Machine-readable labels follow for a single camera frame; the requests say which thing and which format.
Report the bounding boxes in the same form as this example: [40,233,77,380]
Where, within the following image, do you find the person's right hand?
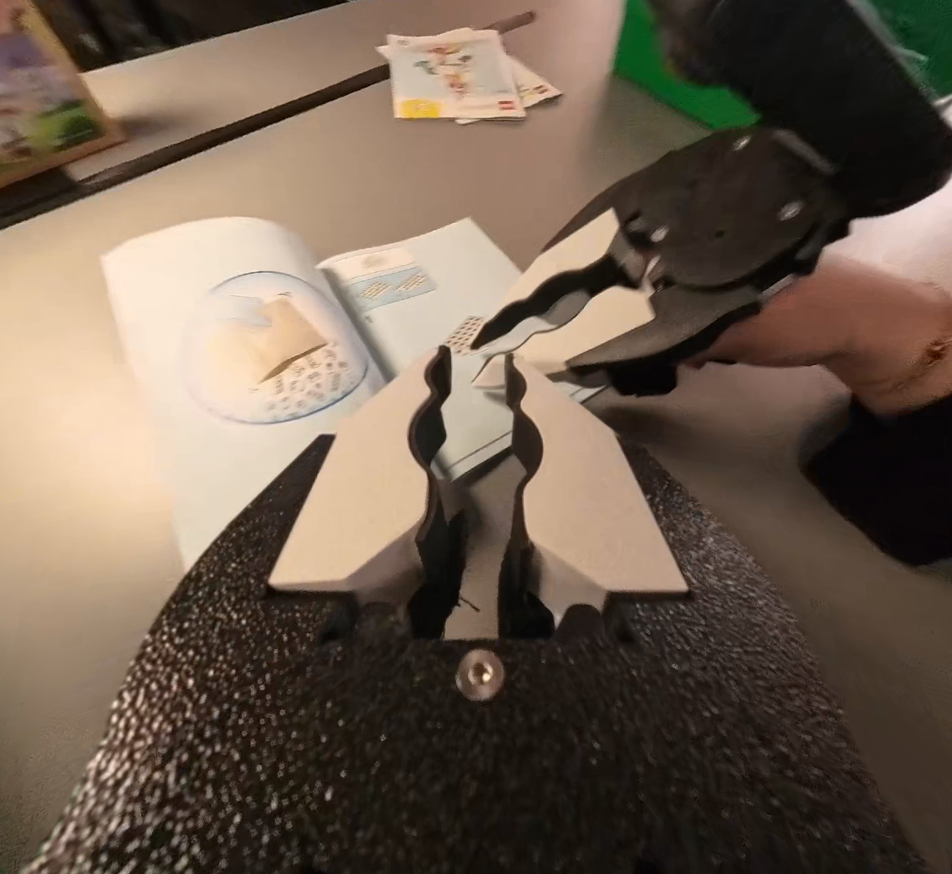
[684,249,952,417]

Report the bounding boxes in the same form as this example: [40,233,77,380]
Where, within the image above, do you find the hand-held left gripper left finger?
[266,346,472,615]

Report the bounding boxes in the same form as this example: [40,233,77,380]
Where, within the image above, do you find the green plastic bin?
[611,0,952,133]

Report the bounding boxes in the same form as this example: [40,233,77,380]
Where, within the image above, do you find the light blue instruction booklet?
[100,216,607,572]

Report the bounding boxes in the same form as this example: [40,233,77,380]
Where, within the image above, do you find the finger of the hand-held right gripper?
[472,286,659,390]
[470,209,635,353]

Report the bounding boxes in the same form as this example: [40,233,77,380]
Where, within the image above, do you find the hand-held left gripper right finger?
[500,352,690,639]

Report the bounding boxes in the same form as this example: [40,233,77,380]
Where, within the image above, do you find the small instruction booklet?
[375,29,527,121]
[455,60,564,125]

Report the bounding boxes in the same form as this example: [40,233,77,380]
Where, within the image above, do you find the cardboard toy set box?
[0,0,128,191]

